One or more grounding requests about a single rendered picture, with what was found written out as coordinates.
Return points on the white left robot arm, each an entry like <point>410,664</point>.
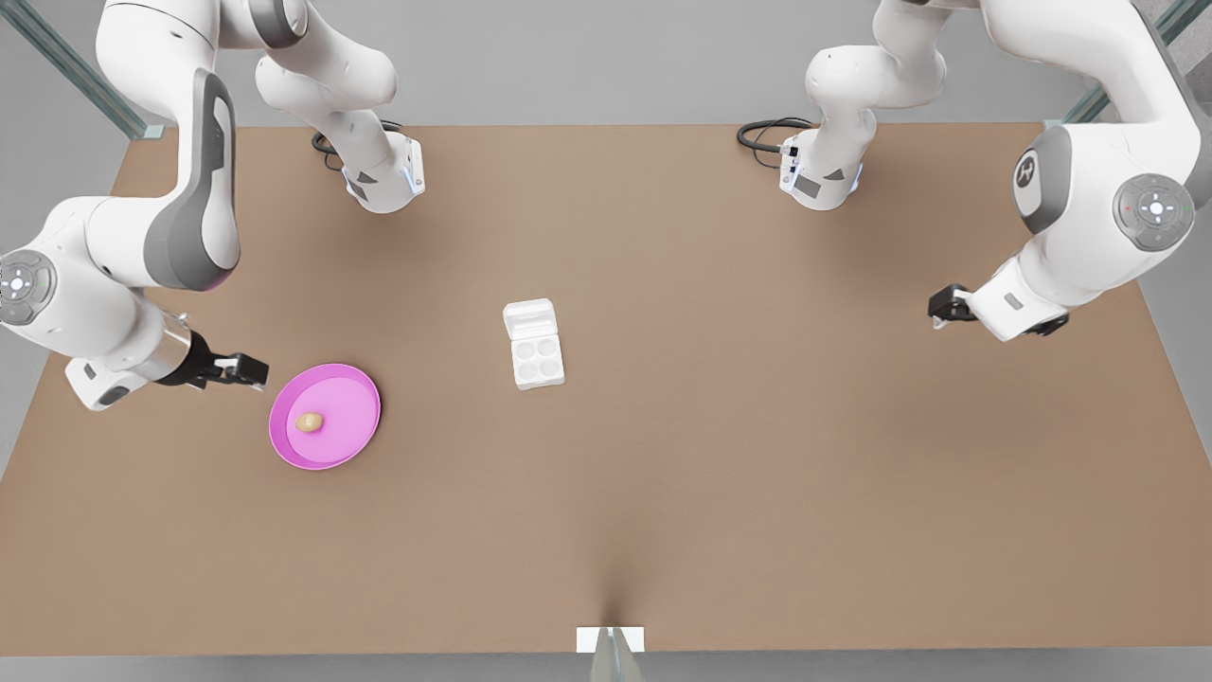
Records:
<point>1089,218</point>

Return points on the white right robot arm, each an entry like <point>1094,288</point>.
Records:
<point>114,246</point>

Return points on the beige egg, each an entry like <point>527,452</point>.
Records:
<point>309,422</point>

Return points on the white egg box base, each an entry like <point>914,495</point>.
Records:
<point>538,360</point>

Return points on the pink round plate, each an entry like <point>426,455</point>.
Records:
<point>336,417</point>

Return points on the silver frame post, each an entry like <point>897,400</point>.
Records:
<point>1127,66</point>
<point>85,76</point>
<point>611,649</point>

